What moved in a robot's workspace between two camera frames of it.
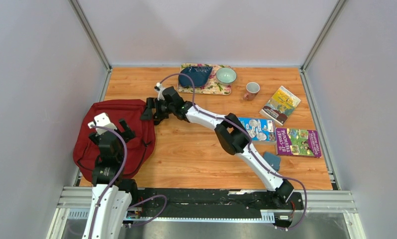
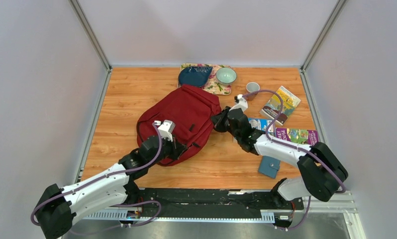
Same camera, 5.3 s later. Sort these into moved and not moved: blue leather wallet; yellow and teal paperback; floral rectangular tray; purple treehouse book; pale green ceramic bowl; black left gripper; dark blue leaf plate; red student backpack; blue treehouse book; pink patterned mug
Moved: black left gripper; red student backpack
Not moved: blue treehouse book; dark blue leaf plate; yellow and teal paperback; blue leather wallet; pink patterned mug; floral rectangular tray; purple treehouse book; pale green ceramic bowl
